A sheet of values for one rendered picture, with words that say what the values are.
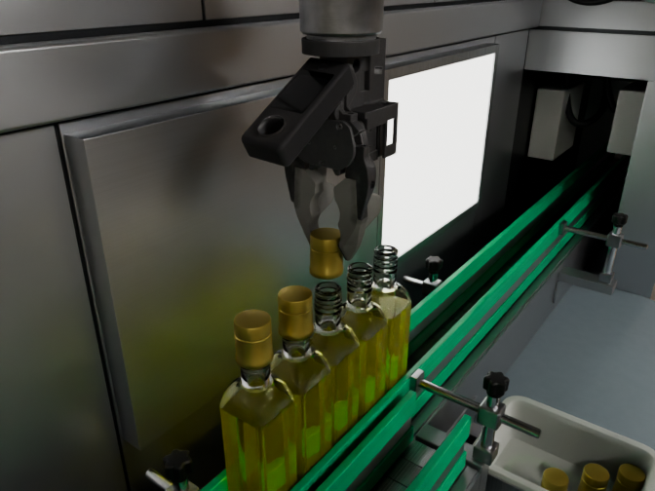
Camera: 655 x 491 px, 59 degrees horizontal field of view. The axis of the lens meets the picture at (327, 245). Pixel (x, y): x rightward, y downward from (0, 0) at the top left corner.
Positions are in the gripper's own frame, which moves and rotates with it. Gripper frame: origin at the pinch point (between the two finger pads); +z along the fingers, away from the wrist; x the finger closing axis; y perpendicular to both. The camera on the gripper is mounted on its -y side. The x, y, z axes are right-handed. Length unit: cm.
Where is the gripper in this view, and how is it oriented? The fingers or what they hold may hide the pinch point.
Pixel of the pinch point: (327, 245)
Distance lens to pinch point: 59.4
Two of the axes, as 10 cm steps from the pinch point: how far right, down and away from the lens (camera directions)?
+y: 5.8, -3.4, 7.3
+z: 0.0, 9.1, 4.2
